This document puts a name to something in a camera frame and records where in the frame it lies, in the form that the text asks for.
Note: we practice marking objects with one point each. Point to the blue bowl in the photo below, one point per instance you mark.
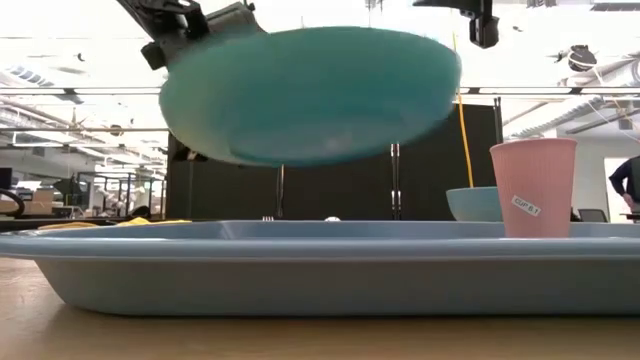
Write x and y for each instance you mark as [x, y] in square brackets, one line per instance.
[475, 205]

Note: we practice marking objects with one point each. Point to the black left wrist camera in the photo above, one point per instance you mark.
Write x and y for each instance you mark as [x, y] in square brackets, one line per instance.
[154, 56]

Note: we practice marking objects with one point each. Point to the white ceiling light bar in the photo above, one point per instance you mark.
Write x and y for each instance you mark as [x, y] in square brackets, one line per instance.
[525, 90]

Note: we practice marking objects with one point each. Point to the black background monitor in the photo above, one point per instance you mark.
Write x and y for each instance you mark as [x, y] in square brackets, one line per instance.
[5, 179]

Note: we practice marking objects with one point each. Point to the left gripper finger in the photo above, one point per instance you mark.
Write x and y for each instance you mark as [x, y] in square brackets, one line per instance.
[235, 17]

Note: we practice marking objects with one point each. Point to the pink ribbed cup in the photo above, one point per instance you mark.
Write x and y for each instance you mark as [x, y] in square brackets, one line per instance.
[535, 185]

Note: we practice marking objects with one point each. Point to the blue plastic serving tray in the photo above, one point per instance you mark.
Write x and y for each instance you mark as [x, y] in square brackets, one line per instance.
[320, 275]

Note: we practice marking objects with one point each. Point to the grey office chair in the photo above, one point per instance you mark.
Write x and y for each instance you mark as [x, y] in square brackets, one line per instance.
[592, 216]

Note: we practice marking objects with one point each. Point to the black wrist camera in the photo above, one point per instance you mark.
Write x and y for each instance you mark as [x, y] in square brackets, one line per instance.
[154, 56]
[484, 31]

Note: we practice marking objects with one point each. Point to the large teal plate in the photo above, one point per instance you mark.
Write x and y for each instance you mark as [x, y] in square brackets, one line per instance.
[310, 100]

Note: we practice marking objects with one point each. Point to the black folding partition screen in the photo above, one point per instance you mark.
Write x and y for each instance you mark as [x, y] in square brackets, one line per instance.
[350, 190]

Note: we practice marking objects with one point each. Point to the black background rig frame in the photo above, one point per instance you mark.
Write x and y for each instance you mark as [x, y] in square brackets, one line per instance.
[127, 192]

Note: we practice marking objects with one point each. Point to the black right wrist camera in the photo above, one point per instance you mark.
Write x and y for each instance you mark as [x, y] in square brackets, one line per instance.
[484, 31]

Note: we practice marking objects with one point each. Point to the yellow cloth napkin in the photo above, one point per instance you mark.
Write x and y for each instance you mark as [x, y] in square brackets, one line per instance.
[100, 224]

